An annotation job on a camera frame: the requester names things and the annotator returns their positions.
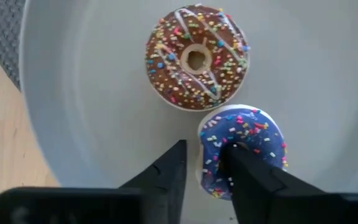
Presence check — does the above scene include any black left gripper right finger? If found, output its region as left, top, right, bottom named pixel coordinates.
left=220, top=144, right=358, bottom=224

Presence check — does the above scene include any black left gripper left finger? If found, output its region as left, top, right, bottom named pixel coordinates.
left=0, top=139, right=188, bottom=224

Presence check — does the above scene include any small blue sprinkled donut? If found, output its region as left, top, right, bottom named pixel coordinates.
left=195, top=104, right=289, bottom=201

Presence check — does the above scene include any small brown sprinkled donut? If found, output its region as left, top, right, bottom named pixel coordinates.
left=144, top=3, right=251, bottom=112

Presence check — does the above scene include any light grey plate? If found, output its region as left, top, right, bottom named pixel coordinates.
left=19, top=0, right=358, bottom=224

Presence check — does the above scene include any round dark woven placemat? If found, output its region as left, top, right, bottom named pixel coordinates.
left=0, top=0, right=27, bottom=91

